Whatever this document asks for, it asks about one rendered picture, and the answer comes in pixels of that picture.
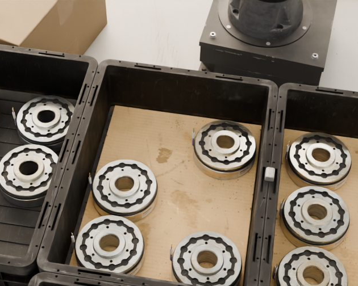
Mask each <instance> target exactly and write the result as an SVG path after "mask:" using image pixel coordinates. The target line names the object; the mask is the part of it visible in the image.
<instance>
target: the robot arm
mask: <svg viewBox="0 0 358 286"><path fill-rule="evenodd" d="M302 15H303V3H302V0H229V2H228V17H229V19H230V21H231V23H232V24H233V25H234V26H235V27H236V28H237V29H238V30H239V31H241V32H242V33H244V34H246V35H248V36H251V37H255V38H258V39H267V40H270V39H279V38H282V37H285V36H287V35H290V34H291V33H293V32H294V31H295V30H296V29H297V28H298V27H299V25H300V24H301V20H302Z"/></svg>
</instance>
